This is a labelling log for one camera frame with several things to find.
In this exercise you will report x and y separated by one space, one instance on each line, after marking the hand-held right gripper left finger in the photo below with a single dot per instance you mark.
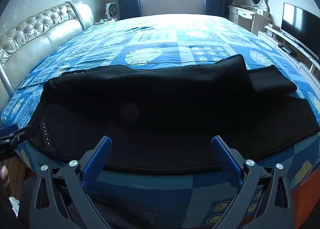
100 155

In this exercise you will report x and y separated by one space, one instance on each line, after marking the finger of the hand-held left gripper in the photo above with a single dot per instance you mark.
10 130

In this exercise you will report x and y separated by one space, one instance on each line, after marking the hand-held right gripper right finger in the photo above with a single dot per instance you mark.
223 156

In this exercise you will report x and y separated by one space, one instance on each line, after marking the black pants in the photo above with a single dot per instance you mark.
150 106

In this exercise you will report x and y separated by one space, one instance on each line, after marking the person's left hand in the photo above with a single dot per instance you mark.
3 177

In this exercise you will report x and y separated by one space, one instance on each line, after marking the beige tufted headboard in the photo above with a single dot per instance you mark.
37 38

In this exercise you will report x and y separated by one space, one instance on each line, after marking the blue patterned bedsheet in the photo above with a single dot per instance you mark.
155 38

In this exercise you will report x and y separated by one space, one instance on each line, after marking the white television stand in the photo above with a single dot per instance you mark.
277 38

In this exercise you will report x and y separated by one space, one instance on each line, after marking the white power strip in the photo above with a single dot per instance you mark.
106 21

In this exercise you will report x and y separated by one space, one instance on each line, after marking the white dresser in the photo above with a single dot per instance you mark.
246 18

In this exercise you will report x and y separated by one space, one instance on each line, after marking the white fan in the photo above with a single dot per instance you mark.
112 10

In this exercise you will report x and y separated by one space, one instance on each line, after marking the black television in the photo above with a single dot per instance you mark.
303 28

